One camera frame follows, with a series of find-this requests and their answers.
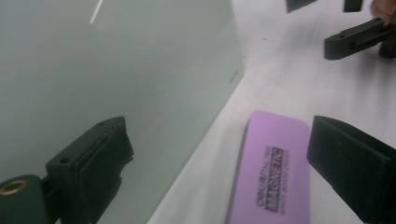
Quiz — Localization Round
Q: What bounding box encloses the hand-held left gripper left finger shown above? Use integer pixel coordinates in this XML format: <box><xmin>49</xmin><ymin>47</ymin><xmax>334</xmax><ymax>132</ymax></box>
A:
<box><xmin>45</xmin><ymin>116</ymin><xmax>135</xmax><ymax>224</ymax></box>

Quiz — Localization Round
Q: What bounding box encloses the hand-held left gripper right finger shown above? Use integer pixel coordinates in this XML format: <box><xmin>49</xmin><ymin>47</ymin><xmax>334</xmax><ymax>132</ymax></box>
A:
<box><xmin>305</xmin><ymin>115</ymin><xmax>396</xmax><ymax>224</ymax></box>

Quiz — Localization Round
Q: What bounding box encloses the purple board eraser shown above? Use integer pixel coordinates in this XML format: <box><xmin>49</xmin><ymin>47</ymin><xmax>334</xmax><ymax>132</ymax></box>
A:
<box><xmin>224</xmin><ymin>109</ymin><xmax>313</xmax><ymax>224</ymax></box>

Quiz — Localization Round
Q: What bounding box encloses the glass whiteboard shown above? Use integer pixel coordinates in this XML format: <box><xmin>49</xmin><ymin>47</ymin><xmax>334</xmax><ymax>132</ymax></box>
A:
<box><xmin>0</xmin><ymin>0</ymin><xmax>246</xmax><ymax>224</ymax></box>

